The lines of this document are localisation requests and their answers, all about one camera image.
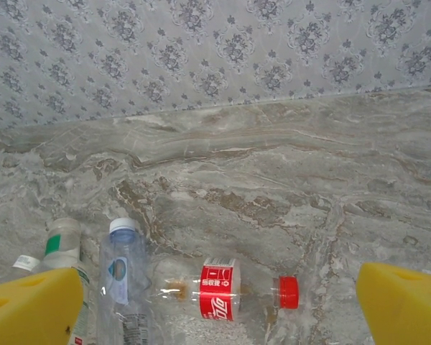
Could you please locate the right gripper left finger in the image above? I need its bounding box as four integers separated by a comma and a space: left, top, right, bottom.
0, 266, 84, 345

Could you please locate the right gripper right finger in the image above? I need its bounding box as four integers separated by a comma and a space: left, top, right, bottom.
356, 262, 431, 345

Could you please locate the brown tea bottle red label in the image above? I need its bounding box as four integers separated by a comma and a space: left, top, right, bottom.
0, 254, 42, 288

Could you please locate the clear bottle green neck band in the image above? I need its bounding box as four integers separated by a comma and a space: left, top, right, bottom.
39, 218, 94, 345

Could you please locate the clear water bottle pale cap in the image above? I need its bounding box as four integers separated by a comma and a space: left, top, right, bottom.
98, 217, 155, 345

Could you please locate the cola bottle red cap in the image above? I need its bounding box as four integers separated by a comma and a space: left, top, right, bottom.
149, 257, 300, 323

